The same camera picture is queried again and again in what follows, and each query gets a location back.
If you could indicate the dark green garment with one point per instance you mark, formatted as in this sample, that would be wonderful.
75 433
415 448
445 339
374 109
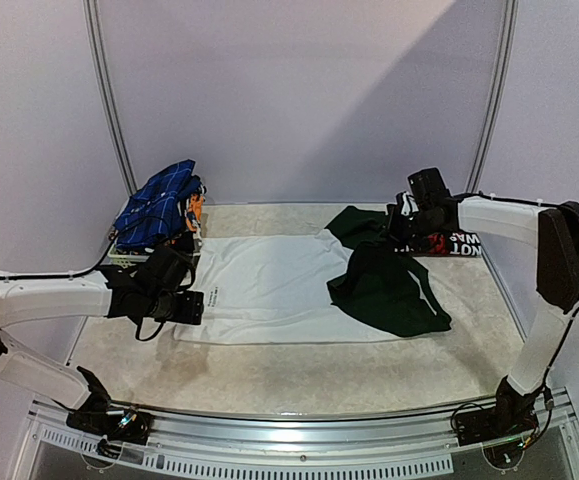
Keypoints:
382 288

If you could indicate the blue patterned garment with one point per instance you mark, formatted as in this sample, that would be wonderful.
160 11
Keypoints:
155 212

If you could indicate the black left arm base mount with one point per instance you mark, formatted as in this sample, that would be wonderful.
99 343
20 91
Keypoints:
115 425

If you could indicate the aluminium left corner post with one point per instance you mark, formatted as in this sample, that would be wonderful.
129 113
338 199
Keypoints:
93 22

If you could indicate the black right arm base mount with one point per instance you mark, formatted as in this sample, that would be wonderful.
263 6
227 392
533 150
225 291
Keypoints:
509 428

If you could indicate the orange black printed garment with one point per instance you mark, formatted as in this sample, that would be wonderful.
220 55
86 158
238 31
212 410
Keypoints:
189 236

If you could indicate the white laundry basket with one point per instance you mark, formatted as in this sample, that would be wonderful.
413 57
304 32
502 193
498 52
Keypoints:
124 260

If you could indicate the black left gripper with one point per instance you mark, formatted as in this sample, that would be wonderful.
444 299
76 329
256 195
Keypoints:
192 311

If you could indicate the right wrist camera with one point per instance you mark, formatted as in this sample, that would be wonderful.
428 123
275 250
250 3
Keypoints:
427 191

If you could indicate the white garment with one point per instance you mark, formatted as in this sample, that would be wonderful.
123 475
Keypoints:
273 290

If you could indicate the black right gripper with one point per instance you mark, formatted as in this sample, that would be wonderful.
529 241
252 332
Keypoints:
399 232

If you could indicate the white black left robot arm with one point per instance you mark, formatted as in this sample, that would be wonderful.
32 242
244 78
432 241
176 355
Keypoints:
33 300

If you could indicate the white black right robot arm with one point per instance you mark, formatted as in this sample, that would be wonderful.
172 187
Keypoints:
550 229

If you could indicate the red black plaid shirt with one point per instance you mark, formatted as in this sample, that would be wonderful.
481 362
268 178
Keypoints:
460 244

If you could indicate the aluminium front rail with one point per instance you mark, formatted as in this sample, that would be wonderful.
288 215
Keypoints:
419 444

